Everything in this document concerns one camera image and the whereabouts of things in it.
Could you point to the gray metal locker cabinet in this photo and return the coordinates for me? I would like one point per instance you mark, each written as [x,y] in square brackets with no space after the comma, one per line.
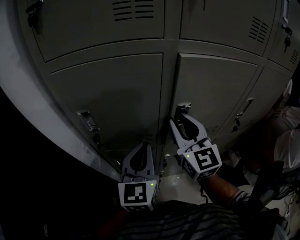
[105,93]

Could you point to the dark locker key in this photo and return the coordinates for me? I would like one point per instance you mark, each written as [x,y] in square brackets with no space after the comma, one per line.
[32,14]
[287,38]
[98,140]
[235,126]

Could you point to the person's right forearm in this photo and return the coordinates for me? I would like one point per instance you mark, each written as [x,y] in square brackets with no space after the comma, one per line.
[220,187]

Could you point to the gray metal locker door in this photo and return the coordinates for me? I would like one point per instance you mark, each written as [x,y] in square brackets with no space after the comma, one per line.
[215,93]

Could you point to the small locker door lock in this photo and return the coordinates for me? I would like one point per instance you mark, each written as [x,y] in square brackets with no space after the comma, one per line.
[166,160]

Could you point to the person's striped shirt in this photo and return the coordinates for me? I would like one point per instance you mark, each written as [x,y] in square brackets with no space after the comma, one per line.
[178,222]

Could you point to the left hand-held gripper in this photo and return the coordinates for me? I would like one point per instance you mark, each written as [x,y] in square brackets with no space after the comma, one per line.
[134,193]

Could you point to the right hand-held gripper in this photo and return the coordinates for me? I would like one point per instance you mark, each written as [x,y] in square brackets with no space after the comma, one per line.
[204,161]

